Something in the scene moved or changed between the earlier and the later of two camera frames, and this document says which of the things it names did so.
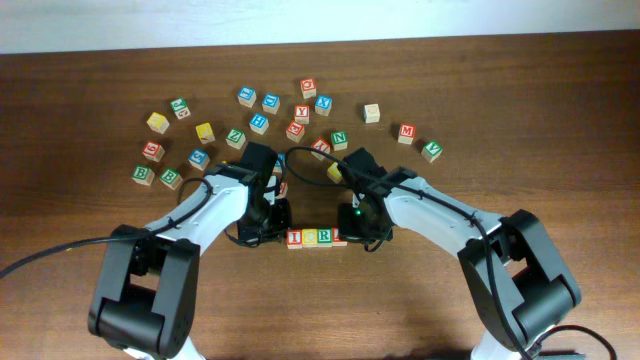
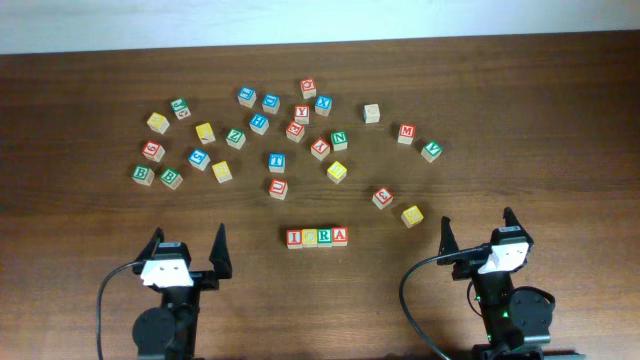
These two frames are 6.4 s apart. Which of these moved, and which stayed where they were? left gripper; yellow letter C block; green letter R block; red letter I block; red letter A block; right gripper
Moved: left gripper; right gripper
Stayed: yellow letter C block; red letter A block; green letter R block; red letter I block
